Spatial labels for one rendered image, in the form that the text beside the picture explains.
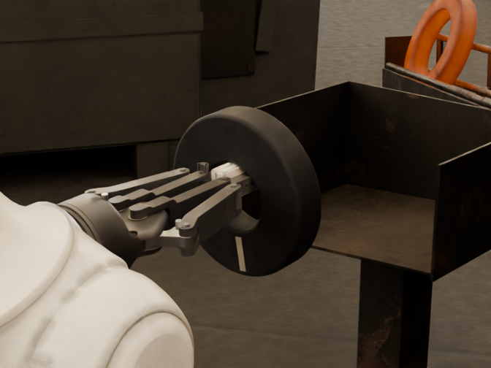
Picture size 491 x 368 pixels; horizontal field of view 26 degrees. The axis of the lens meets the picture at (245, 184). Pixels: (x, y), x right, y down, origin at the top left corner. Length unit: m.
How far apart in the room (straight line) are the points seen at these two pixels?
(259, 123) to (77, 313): 0.39
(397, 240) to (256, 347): 1.08
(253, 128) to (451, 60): 0.87
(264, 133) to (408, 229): 0.31
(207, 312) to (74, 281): 1.74
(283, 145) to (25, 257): 0.37
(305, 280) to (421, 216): 1.28
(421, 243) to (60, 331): 0.62
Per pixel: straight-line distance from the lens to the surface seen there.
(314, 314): 2.32
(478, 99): 1.55
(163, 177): 0.93
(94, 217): 0.81
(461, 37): 1.75
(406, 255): 1.09
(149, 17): 3.00
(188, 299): 2.38
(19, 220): 0.60
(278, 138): 0.91
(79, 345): 0.57
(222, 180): 0.91
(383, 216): 1.22
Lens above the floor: 1.04
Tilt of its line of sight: 20 degrees down
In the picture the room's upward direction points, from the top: straight up
